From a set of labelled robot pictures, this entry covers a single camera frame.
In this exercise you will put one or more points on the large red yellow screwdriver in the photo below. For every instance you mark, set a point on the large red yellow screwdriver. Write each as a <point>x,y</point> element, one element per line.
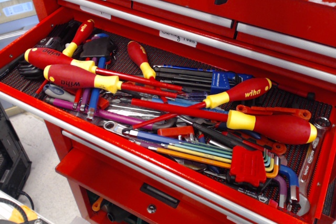
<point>283,128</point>

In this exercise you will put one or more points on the white cutting tools label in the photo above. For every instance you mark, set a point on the white cutting tools label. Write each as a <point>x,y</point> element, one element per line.
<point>178,39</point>

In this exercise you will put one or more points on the short red yellow screwdriver centre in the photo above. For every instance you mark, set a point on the short red yellow screwdriver centre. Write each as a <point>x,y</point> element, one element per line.
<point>138,55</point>

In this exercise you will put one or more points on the black hex key holder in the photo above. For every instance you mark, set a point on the black hex key holder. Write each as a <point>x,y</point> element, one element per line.
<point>98,47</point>

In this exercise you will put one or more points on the blue hex key holder set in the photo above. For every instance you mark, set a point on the blue hex key holder set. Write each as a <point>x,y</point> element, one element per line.
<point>197,79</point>

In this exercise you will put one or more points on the small red yellow screwdriver back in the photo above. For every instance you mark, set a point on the small red yellow screwdriver back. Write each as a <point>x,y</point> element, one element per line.
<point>83,32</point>

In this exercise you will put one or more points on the red yellow Wiha screwdriver right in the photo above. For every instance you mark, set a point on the red yellow Wiha screwdriver right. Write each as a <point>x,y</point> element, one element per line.
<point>249,89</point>

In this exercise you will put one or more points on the red tool chest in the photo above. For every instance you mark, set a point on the red tool chest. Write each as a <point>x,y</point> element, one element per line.
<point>291,42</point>

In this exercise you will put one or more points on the red yellow Wiha screwdriver front-left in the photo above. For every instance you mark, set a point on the red yellow Wiha screwdriver front-left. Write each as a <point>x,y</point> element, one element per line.
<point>70,76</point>

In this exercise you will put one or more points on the black torx key set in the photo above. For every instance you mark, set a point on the black torx key set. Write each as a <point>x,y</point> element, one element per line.
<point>57,40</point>

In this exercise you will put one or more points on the long purple hex key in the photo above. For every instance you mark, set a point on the long purple hex key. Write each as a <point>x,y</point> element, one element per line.
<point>98,112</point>

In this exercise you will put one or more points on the small red hex key holder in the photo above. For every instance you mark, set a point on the small red hex key holder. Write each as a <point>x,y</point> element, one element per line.
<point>175,132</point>

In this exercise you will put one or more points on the orange feeler gauge set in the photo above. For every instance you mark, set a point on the orange feeler gauge set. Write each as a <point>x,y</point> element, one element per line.
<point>256,110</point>

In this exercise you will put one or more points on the red yellow Wiha screwdriver far-left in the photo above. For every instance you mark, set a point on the red yellow Wiha screwdriver far-left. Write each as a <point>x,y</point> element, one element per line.
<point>42,57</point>

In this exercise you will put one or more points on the silver ratchet wrench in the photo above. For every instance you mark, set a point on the silver ratchet wrench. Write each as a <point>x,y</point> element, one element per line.
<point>115,127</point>

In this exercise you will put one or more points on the silver combination wrench right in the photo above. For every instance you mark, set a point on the silver combination wrench right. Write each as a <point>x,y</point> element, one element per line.
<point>323,125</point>

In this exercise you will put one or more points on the orange long hex key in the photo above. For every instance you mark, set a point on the orange long hex key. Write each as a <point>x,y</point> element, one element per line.
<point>208,159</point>

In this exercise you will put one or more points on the blue L hex key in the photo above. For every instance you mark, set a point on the blue L hex key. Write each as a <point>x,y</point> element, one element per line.
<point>293,183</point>

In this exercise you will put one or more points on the purple L hex key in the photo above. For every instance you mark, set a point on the purple L hex key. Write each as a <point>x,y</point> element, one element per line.
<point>282,191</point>

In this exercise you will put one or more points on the black box on floor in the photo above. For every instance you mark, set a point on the black box on floor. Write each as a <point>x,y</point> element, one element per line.
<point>15,164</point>

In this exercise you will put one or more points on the grey blue handled screwdriver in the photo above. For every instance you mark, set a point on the grey blue handled screwdriver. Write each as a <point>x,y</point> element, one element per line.
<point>57,92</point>

